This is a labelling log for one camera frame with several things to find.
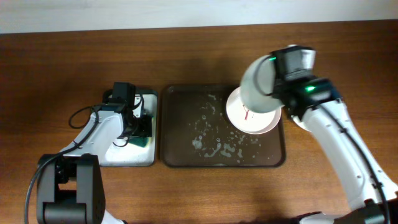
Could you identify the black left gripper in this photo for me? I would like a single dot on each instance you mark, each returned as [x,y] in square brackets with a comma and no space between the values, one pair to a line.
[144,127]

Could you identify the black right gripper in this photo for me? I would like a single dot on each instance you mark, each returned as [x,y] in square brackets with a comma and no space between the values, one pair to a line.
[280,94]

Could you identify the grey-green plate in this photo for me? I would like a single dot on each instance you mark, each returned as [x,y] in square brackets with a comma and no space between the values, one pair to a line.
[257,85]

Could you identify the green yellow sponge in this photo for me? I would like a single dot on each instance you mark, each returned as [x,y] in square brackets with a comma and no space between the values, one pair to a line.
[142,131]

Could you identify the pink plate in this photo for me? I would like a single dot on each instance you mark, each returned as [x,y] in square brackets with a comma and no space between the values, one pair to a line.
[248,121]

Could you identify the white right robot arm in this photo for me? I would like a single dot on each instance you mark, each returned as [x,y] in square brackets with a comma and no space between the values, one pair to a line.
[371,194]

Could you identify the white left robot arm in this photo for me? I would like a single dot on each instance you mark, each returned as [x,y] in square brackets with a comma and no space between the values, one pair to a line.
[120,132]

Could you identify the black small tray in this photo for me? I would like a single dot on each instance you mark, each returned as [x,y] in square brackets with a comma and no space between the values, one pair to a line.
[154,124]

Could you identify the white cloth in tray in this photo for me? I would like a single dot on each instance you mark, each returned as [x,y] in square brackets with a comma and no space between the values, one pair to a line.
[140,155]

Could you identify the brown large tray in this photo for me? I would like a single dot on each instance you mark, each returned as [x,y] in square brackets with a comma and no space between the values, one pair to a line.
[196,132]

